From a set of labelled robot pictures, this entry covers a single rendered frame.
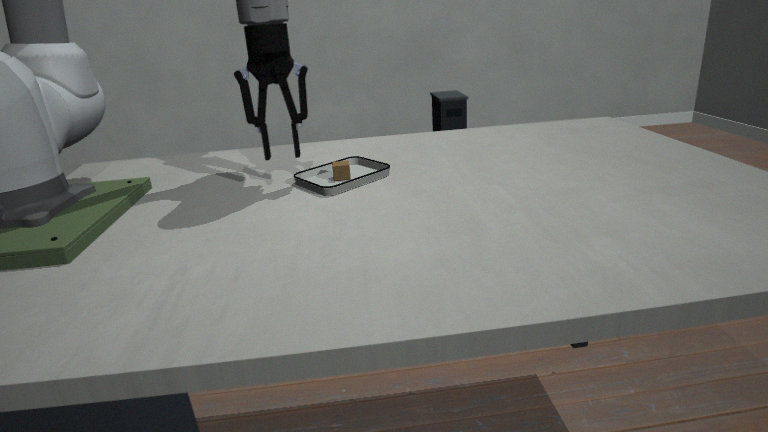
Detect light brown wooden block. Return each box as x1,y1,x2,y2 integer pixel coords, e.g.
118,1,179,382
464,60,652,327
332,161,351,181

